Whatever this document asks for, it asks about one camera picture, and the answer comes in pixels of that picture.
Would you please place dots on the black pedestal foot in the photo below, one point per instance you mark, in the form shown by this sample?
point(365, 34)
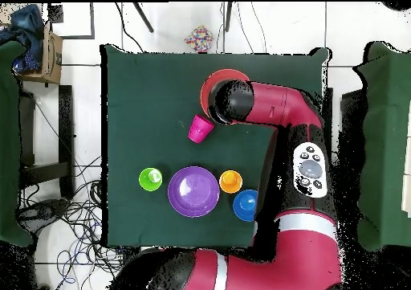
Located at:
point(45, 209)

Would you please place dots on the pink plastic cup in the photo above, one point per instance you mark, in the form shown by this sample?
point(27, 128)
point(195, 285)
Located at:
point(199, 128)

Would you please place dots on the black rectangular frame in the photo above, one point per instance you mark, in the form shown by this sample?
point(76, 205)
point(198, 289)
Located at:
point(92, 20)

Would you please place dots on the dark green tablecloth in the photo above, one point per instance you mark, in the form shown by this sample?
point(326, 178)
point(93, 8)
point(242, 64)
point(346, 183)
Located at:
point(144, 94)

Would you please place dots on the orange plastic cup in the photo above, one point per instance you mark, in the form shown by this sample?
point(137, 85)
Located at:
point(231, 181)

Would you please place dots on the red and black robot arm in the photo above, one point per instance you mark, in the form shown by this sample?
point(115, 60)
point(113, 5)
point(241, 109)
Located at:
point(305, 254)

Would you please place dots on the purple plastic bowl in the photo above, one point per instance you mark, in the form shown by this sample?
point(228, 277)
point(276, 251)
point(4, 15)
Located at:
point(193, 192)

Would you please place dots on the cardboard box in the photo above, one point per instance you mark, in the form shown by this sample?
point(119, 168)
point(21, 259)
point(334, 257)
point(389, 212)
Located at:
point(51, 62)

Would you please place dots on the black tripod leg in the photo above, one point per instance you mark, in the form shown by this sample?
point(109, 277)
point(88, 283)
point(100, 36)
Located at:
point(143, 17)
point(228, 17)

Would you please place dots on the small dark blue bowl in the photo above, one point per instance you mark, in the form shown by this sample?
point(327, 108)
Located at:
point(244, 205)

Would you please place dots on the wide orange-red bowl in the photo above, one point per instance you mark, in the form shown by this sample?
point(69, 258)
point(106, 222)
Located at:
point(205, 90)

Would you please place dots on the green cloth covered table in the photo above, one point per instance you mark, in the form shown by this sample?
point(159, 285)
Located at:
point(385, 142)
point(9, 142)

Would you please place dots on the black stool frame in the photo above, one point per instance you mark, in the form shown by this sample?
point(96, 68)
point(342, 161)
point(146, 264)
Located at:
point(351, 116)
point(65, 161)

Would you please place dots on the green plastic cup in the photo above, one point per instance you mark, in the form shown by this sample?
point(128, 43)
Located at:
point(150, 179)

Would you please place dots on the blue cloth bundle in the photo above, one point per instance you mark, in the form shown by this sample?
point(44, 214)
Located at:
point(27, 23)

